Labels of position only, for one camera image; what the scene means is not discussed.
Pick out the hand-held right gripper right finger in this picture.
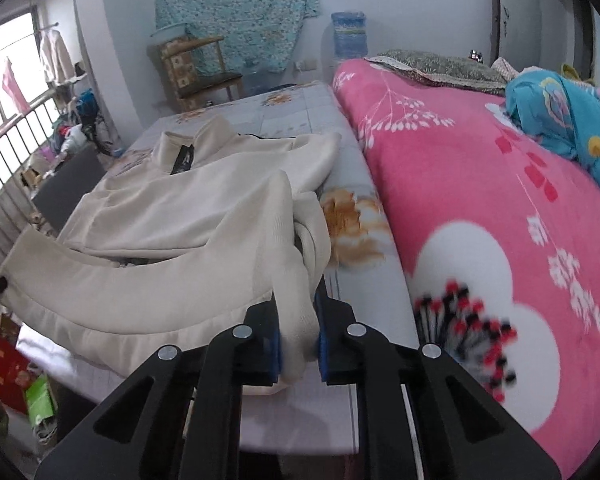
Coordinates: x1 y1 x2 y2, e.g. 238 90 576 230
314 277 563 480

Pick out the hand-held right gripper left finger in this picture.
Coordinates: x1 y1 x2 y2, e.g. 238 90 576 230
34 300 283 480

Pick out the cream zip jacket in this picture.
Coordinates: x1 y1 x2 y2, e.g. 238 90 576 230
2 115 343 396

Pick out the pile of colourful clothes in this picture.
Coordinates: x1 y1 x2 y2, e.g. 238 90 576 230
50 87 126 158

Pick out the floral bed sheet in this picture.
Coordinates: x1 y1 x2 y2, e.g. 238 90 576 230
15 82 421 456

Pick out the red gift box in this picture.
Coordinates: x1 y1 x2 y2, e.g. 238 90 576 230
0 337 43 413

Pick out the green paper bag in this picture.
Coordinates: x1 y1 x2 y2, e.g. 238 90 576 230
24 375 58 427

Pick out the metal railing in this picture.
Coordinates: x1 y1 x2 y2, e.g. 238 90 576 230
0 85 81 281

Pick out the dark grey board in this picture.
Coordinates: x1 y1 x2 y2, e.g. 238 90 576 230
30 142 108 233

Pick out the pink hanging garment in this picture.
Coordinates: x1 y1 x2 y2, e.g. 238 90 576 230
1 57 31 113

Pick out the pink floral blanket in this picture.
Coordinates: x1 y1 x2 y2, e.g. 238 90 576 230
330 57 600 478

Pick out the beige hanging garment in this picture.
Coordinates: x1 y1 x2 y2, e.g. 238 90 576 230
39 29 76 86

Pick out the clear water jug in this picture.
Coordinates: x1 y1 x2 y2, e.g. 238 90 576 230
242 59 277 96

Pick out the wooden armchair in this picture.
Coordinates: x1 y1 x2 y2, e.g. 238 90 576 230
157 35 243 111

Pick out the brown patterned cushion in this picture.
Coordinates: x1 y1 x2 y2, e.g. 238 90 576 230
160 40 199 107

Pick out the dark patterned pillow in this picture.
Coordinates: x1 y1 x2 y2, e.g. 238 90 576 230
367 49 521 96

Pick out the blue water bottle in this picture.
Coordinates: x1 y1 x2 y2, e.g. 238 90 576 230
330 10 370 61

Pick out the cyan floral quilt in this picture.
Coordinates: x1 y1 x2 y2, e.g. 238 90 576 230
505 62 600 206

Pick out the teal floral wall cloth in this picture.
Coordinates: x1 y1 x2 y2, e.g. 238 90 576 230
155 0 321 73

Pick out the brown door frame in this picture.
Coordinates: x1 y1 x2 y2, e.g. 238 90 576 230
485 0 507 68

